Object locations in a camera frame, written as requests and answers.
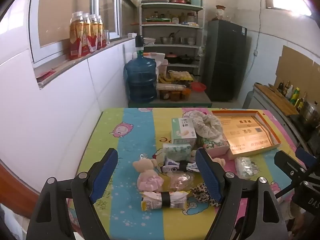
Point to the white bottle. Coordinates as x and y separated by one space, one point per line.
289 92

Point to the red flat pan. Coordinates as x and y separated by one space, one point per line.
158 0

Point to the green tray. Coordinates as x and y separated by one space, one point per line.
157 20

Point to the clear drinking glass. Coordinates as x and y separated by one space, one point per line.
106 37

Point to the black wok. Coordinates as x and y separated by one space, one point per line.
188 60

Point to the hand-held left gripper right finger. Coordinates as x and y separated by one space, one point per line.
208 177

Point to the grey kitchen cabinet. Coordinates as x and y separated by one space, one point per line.
260 100

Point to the low green table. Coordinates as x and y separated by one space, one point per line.
197 102

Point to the dark sauce bottle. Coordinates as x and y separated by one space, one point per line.
286 86
281 87

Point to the green patterned tissue pack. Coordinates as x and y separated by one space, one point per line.
176 151
246 167

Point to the red clay pot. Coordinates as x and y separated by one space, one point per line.
171 58

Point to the pale pink container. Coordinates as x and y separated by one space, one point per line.
163 67

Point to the wooden cutting board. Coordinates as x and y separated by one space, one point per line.
277 100

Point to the green bottle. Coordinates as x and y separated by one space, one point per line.
295 96

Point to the sliding window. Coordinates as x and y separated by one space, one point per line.
50 12

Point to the black white water pump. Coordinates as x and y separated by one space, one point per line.
139 42

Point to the blue water jug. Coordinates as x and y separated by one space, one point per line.
141 80

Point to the orange juice bottle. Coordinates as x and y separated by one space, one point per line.
86 35
94 33
76 37
102 32

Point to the steel mixing bowl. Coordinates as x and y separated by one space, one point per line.
167 40

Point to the white bowls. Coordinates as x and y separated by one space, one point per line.
149 41

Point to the red packet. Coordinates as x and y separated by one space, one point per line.
46 75

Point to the clear bag with pink cloth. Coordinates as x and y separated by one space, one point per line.
181 181

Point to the blue white bag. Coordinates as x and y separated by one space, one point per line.
175 167

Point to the bananas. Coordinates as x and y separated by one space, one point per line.
165 80

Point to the steel pot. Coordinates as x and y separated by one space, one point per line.
311 113

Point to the beige teddy bear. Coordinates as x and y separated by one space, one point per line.
218 161

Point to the brown wooden board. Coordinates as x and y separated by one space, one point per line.
15 190

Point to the floral tissue box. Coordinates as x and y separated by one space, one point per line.
217 147

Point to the dark refrigerator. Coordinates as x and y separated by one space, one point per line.
225 62

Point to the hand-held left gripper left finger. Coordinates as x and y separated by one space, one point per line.
105 175

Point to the glass jar with red lid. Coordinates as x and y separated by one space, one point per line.
220 12

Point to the teal enamel pot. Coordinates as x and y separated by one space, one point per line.
196 0

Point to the green white carton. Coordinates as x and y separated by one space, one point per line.
182 130

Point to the yellow label bottle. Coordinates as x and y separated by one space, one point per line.
302 102

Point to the black cooktop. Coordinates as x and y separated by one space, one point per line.
303 130

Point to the small jar with red lid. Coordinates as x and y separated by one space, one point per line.
191 18

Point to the white metal shelf rack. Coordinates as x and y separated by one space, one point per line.
172 7

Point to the leopard print scrunchie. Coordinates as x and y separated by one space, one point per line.
200 195

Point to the white flour bag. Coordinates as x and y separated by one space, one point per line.
153 57

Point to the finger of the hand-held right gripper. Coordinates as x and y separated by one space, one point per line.
290 167
306 158

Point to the clear noodle pack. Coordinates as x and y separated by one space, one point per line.
170 87

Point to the yellow white bag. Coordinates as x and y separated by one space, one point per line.
155 200

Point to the egg tray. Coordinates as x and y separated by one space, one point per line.
181 75

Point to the dark sauce jar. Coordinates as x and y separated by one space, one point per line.
165 95

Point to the cream lace cloth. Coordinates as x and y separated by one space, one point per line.
208 126

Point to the red colander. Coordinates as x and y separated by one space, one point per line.
198 87

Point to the cartoon striped bed sheet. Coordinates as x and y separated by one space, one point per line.
135 135

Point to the person's right hand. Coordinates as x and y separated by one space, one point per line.
295 215

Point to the orange cardboard box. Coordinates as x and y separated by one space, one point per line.
240 130

